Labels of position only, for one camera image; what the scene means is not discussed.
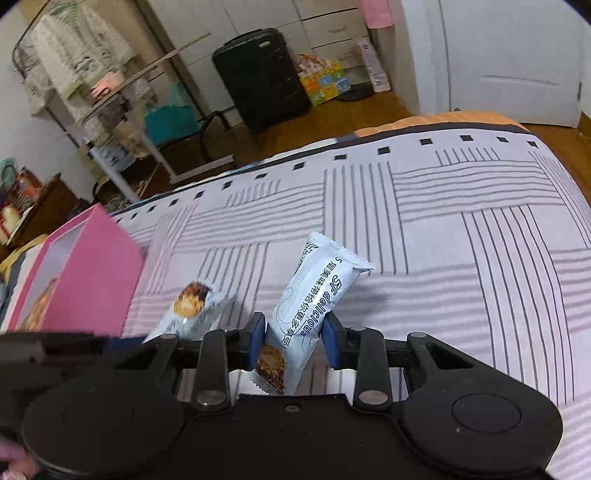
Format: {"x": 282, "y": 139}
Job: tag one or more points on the person's left hand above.
{"x": 20, "y": 465}

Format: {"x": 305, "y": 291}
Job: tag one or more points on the striped bed sheet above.
{"x": 477, "y": 235}

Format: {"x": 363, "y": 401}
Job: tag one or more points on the pink cardboard box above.
{"x": 97, "y": 265}

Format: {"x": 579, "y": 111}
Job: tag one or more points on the silver snack bar wrapper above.
{"x": 196, "y": 310}

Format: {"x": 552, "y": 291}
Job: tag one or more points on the white wardrobe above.
{"x": 327, "y": 29}

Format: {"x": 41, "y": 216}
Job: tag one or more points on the clear bag orange nuts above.
{"x": 35, "y": 318}

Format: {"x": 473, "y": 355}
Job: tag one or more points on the teal tote bag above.
{"x": 173, "y": 121}

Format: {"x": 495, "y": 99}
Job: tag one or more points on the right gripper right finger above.
{"x": 364, "y": 351}

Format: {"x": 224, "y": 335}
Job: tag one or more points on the pink hanging bag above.
{"x": 378, "y": 13}

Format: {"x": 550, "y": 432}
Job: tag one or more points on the white door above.
{"x": 522, "y": 59}

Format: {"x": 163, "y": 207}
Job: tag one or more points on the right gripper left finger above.
{"x": 220, "y": 353}

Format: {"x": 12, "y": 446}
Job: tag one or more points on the wooden nightstand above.
{"x": 54, "y": 206}

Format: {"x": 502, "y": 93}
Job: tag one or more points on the pink tissue box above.
{"x": 110, "y": 82}

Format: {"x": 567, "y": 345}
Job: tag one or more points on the black suitcase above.
{"x": 261, "y": 78}

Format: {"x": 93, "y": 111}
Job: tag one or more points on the colourful cardboard box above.
{"x": 322, "y": 79}

